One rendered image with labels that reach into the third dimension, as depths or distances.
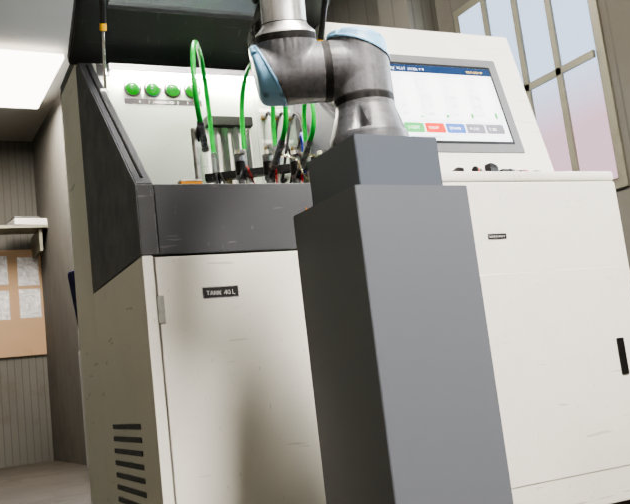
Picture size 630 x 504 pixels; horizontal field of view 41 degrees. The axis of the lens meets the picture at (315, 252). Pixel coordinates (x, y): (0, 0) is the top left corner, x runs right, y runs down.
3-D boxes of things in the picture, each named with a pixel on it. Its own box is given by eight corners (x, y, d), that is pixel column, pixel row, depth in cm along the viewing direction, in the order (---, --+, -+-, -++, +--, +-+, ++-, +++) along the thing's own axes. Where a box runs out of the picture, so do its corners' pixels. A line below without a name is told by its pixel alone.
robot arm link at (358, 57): (400, 86, 156) (391, 18, 158) (328, 92, 154) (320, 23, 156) (389, 107, 168) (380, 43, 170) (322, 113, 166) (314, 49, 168)
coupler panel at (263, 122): (268, 193, 253) (257, 95, 257) (264, 196, 256) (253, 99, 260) (307, 193, 258) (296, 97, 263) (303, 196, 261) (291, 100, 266)
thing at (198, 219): (159, 254, 183) (153, 183, 185) (154, 258, 187) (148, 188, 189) (403, 244, 210) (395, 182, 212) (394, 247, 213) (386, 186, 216)
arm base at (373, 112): (425, 139, 157) (418, 88, 158) (356, 136, 150) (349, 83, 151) (382, 161, 170) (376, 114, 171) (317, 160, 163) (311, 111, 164)
